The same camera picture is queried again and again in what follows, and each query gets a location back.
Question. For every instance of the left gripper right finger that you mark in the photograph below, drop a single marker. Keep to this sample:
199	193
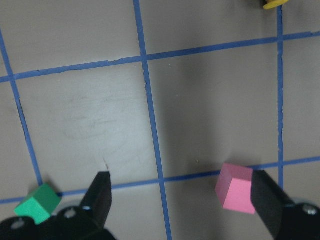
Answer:
272	204

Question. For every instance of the pink cube mid table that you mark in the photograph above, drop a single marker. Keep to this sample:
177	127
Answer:
233	188

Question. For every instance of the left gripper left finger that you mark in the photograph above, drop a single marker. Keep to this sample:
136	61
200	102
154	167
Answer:
98	199

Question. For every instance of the green cube on grid line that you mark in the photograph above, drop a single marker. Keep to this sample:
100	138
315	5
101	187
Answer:
39	204

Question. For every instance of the yellow button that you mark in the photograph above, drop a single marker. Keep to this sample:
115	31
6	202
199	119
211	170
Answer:
271	4

